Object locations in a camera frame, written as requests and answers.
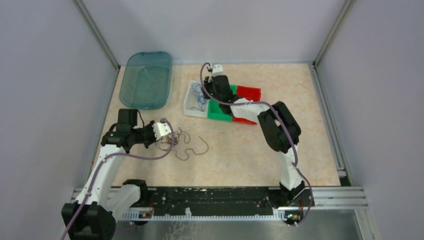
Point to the red plastic bin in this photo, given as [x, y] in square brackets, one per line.
[249, 93]

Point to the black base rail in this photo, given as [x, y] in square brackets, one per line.
[213, 201]

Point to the teal transparent plastic tray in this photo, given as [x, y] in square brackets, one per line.
[146, 81]

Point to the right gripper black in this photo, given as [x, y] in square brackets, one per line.
[206, 84]

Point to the green plastic bin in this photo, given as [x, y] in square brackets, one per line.
[214, 112]

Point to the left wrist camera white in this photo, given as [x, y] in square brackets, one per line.
[162, 128]

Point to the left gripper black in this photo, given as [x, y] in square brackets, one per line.
[153, 139]

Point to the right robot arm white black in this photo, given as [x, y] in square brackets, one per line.
[279, 128]

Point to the white cable duct strip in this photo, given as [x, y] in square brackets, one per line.
[278, 215]

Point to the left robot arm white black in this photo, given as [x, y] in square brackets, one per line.
[92, 215]

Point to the white plastic bin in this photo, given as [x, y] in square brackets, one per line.
[194, 104]

